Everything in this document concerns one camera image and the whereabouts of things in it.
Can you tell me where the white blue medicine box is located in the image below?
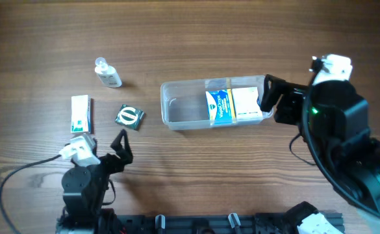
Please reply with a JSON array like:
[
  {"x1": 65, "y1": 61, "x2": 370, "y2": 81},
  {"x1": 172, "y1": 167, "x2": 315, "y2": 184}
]
[{"x1": 232, "y1": 87, "x2": 262, "y2": 119}]

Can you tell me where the white green medicine box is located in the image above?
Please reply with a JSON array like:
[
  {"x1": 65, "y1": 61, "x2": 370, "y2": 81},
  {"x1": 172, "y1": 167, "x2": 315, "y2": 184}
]
[{"x1": 70, "y1": 95, "x2": 92, "y2": 134}]

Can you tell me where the blue yellow VapoDrops box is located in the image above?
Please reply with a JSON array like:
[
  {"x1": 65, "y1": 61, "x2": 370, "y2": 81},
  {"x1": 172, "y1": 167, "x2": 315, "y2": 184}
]
[{"x1": 205, "y1": 89, "x2": 236, "y2": 125}]

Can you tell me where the clear plastic container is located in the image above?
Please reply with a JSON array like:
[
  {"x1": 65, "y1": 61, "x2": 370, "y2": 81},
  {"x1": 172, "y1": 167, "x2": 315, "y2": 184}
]
[{"x1": 160, "y1": 75, "x2": 273, "y2": 131}]

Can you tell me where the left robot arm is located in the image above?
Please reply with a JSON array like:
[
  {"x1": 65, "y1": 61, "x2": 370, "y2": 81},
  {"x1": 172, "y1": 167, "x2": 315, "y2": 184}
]
[{"x1": 56, "y1": 129, "x2": 133, "y2": 234}]

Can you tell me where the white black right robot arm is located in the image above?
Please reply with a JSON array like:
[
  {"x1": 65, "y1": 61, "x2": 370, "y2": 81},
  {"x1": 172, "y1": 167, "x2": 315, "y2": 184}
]
[{"x1": 258, "y1": 75, "x2": 380, "y2": 233}]

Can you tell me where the dark green square sachet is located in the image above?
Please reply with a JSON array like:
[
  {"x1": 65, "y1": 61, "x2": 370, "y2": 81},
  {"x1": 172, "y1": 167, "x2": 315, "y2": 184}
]
[{"x1": 114, "y1": 104, "x2": 145, "y2": 130}]

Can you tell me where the white lotion bottle clear cap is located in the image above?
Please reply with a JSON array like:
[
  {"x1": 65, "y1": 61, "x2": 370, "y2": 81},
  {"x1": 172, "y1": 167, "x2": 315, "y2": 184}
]
[{"x1": 95, "y1": 57, "x2": 122, "y2": 88}]

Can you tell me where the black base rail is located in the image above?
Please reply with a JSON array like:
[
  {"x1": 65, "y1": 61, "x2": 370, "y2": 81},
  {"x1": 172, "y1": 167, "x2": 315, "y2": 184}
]
[{"x1": 111, "y1": 213, "x2": 345, "y2": 234}]

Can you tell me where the black left camera cable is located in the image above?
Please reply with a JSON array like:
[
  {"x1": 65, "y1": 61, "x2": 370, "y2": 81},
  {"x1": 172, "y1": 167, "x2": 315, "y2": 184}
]
[{"x1": 0, "y1": 153, "x2": 62, "y2": 234}]

